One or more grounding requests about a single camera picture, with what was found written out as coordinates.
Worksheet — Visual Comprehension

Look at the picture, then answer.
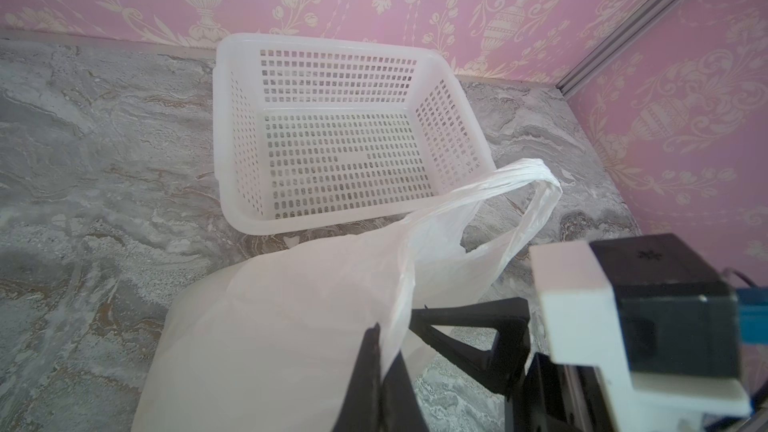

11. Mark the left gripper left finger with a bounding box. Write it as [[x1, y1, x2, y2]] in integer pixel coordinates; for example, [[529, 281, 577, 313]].
[[332, 324, 381, 432]]

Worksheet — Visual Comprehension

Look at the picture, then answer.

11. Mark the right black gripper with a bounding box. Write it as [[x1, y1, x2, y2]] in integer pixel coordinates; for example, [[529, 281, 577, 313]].
[[409, 298, 612, 432]]

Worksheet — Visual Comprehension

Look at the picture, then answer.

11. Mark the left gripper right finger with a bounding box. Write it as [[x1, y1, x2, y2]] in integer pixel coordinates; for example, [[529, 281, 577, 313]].
[[381, 354, 429, 432]]

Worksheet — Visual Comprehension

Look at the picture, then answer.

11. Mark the white plastic bag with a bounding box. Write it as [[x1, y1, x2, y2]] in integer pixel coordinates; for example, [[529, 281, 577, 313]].
[[132, 159, 562, 431]]

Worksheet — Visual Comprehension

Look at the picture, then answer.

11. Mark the white perforated plastic basket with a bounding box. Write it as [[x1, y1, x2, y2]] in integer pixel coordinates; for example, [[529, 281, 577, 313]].
[[213, 33, 495, 235]]

